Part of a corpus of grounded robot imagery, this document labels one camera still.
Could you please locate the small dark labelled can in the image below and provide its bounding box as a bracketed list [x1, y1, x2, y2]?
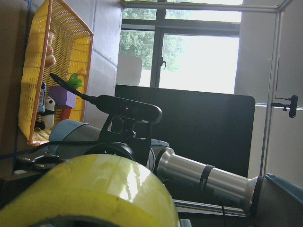
[37, 82, 47, 113]

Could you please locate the white aluminium frame post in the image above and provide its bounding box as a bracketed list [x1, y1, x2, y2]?
[259, 0, 292, 177]

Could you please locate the black clamp on frame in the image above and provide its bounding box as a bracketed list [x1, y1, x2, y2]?
[271, 95, 298, 118]

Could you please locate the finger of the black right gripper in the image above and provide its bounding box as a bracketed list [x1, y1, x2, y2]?
[16, 151, 59, 173]

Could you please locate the yellow tape roll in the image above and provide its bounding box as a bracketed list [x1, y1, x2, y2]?
[0, 154, 180, 227]

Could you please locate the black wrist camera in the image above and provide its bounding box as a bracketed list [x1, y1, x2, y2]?
[93, 95, 162, 124]

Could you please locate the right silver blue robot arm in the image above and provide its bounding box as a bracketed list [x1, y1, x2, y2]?
[14, 119, 303, 227]

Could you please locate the black panel screen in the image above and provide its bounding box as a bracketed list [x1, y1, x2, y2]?
[115, 85, 255, 177]

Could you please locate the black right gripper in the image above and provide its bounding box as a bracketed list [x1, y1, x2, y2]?
[84, 142, 135, 161]

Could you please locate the yellow plastic woven basket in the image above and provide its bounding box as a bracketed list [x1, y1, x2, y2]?
[18, 0, 93, 146]

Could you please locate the toy croissant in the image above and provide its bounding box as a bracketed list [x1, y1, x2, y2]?
[45, 32, 56, 68]

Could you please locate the window frame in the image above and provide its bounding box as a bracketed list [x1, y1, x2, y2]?
[119, 8, 242, 94]

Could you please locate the purple foam cube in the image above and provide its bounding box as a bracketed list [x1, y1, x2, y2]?
[49, 86, 76, 109]

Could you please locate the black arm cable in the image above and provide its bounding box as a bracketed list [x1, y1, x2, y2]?
[49, 72, 100, 105]

